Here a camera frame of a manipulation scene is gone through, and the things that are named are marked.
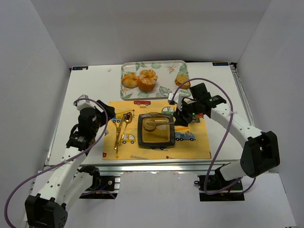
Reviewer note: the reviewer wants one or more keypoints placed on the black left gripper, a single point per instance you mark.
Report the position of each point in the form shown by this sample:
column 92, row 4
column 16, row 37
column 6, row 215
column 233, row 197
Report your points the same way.
column 104, row 111

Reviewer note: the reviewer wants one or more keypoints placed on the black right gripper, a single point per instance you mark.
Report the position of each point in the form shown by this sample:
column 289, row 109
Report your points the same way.
column 181, row 114

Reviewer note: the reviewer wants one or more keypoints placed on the silver metal tongs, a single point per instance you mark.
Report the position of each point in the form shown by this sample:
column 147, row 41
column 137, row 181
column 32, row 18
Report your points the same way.
column 156, row 114

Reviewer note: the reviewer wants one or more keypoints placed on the small round bread bun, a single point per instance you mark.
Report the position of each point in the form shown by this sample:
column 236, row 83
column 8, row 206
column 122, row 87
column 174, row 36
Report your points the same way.
column 150, row 126

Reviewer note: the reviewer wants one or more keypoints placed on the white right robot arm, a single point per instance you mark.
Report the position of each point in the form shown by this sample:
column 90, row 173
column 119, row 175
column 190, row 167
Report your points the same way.
column 260, row 149

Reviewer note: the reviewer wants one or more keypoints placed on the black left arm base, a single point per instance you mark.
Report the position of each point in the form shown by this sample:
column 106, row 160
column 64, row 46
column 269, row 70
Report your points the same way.
column 102, row 186

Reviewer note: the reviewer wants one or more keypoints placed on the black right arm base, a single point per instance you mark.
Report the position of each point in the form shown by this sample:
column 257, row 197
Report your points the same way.
column 221, row 190

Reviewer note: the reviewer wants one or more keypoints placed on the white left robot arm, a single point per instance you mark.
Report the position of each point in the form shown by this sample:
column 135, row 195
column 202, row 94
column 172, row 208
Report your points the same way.
column 49, row 207

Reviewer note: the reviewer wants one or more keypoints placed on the sliced herb bread piece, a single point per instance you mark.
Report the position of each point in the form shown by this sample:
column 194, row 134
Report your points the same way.
column 180, row 81

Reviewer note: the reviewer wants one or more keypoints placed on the orange twisted bread roll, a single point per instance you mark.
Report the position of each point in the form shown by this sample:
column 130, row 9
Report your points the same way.
column 130, row 80

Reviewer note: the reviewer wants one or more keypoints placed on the orange sugared bundt bread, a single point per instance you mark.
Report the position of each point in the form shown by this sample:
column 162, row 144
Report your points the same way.
column 147, row 80

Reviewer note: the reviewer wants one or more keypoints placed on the dark green mug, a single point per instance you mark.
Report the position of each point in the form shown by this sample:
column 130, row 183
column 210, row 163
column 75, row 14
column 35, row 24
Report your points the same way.
column 195, row 118

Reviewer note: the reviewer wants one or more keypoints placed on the gold knife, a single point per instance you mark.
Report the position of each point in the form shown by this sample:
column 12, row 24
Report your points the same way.
column 120, row 125

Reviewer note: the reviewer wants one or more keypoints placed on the gold spoon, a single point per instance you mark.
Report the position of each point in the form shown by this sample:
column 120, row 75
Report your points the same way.
column 127, row 121

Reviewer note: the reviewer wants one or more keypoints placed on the black square amber plate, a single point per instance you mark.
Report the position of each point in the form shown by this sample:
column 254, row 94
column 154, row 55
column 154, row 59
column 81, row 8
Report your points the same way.
column 162, row 137

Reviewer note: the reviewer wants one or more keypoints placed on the gold fork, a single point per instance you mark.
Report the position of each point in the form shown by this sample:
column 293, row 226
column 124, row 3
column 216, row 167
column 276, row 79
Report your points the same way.
column 116, row 140

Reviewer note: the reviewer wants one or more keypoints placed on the yellow vehicle print placemat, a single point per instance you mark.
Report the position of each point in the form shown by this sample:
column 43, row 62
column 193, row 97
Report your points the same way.
column 191, row 142

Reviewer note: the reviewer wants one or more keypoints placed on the floral white serving tray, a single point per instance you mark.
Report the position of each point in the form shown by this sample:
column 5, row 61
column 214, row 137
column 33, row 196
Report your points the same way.
column 167, row 71

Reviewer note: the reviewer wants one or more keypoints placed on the blue label left corner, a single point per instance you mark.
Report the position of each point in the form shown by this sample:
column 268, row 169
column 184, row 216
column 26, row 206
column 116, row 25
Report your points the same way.
column 75, row 68

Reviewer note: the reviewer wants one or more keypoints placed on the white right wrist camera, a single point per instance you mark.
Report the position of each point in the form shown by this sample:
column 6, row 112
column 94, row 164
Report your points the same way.
column 174, row 99

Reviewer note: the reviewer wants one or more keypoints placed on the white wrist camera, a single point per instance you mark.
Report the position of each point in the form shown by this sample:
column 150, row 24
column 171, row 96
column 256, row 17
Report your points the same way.
column 83, row 102
column 174, row 99

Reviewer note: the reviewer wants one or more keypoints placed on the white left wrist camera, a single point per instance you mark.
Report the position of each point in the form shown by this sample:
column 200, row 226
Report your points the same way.
column 83, row 102

